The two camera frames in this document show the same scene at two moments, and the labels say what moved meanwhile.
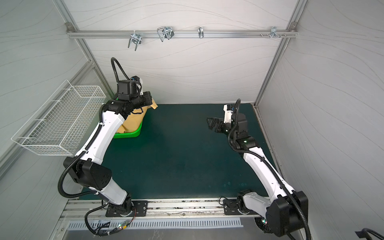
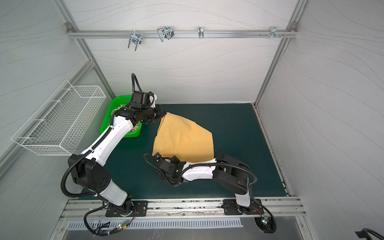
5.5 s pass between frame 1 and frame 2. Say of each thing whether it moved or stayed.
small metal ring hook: stayed
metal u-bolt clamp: stayed
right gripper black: moved
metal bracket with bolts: stayed
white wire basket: stayed
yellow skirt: moved
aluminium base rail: stayed
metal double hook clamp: stayed
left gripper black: moved
